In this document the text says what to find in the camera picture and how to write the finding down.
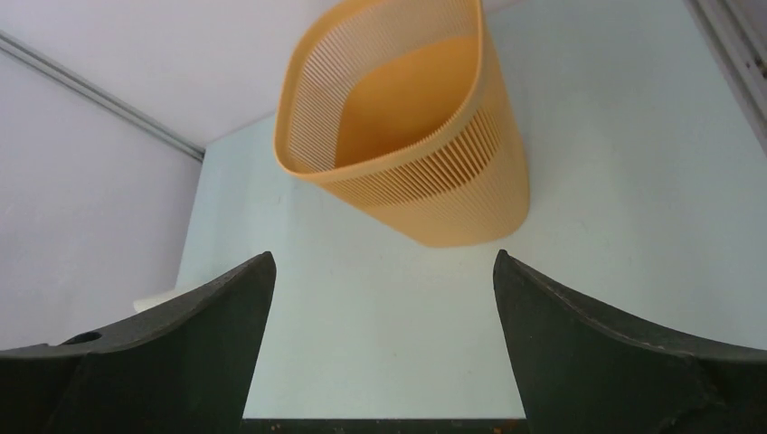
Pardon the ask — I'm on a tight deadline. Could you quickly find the aluminium frame post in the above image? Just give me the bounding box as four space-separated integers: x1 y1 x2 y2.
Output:
1 31 205 162
687 0 766 148

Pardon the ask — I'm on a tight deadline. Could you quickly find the aluminium frame post left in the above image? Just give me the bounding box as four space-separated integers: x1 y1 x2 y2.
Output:
1 31 205 162

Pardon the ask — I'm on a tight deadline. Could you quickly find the aluminium frame post right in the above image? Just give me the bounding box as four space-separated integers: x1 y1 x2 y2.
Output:
687 0 766 148

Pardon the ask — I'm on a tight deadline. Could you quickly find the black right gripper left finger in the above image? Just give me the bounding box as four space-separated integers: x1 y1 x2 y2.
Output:
1 252 277 433

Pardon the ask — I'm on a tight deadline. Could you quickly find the orange slotted plastic trash bin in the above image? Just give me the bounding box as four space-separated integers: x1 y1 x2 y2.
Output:
273 0 530 247

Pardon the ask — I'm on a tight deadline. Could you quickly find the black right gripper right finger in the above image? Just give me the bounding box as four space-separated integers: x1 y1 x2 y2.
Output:
493 250 766 433

